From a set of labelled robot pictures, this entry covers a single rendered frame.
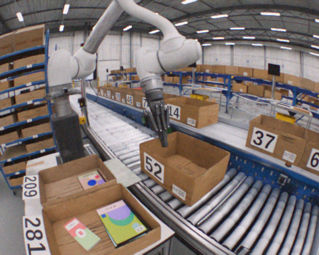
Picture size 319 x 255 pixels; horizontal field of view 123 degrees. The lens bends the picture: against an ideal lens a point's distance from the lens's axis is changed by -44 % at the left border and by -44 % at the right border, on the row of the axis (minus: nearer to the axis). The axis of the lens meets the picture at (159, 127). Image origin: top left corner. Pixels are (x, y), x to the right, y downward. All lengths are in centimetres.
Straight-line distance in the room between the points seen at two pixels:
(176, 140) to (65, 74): 81
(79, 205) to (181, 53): 72
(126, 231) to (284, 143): 86
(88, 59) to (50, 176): 74
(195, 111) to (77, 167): 88
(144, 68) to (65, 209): 67
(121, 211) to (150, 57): 62
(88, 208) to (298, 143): 107
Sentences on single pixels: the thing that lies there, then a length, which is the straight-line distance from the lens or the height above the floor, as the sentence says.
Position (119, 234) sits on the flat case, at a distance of 57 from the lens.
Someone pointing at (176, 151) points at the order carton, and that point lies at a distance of 106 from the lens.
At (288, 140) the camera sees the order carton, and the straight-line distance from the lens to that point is 92.
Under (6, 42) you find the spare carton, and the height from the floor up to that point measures 192.
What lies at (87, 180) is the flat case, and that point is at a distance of 87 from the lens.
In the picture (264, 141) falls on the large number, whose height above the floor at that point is 96.
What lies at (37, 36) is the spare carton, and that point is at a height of 190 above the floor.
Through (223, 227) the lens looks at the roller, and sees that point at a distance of 67.
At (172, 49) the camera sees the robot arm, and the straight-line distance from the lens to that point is 60.
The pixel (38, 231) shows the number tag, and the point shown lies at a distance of 61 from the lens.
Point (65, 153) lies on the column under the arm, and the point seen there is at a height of 86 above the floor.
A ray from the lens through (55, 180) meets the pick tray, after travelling 97.
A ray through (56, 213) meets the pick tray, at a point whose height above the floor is 80.
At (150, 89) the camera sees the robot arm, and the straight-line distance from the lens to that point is 63.
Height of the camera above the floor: 129
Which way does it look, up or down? 20 degrees down
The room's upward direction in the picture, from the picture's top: straight up
